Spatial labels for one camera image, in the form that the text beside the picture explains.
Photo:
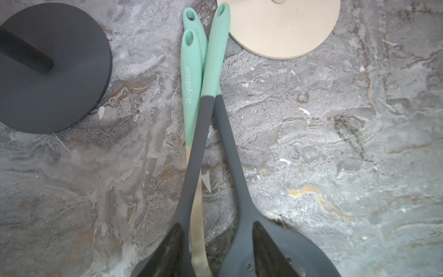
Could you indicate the grey solid spoon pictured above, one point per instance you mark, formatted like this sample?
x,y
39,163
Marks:
x,y
213,47

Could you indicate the dark grey utensil rack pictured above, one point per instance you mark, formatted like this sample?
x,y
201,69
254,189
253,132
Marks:
x,y
56,63

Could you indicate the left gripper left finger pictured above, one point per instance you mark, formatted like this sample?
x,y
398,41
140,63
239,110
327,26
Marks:
x,y
166,260

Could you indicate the cream utensil rack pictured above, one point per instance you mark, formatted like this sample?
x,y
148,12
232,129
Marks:
x,y
282,30

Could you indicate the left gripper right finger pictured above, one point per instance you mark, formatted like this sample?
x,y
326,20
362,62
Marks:
x,y
269,261

